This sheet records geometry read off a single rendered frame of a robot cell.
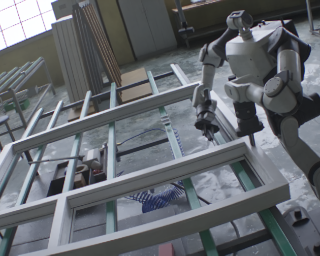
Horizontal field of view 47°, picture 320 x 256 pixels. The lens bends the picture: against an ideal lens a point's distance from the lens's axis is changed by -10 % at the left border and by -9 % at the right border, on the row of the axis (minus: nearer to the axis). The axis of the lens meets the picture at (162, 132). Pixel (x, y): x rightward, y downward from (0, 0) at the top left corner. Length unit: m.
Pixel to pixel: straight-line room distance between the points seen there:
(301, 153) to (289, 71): 0.64
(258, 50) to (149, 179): 0.70
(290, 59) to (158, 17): 7.46
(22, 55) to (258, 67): 8.33
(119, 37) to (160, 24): 0.95
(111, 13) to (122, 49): 0.88
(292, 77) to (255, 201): 0.44
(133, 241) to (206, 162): 0.54
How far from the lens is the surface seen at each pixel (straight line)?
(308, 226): 2.34
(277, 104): 1.36
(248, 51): 1.63
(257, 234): 1.36
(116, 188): 1.73
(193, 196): 1.57
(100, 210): 2.27
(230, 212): 1.36
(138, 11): 8.76
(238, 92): 1.49
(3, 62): 9.78
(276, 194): 1.39
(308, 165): 1.97
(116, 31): 8.87
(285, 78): 1.35
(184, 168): 1.71
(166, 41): 8.87
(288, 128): 1.80
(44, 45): 9.47
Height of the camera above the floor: 1.69
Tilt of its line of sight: 22 degrees down
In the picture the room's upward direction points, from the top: 18 degrees counter-clockwise
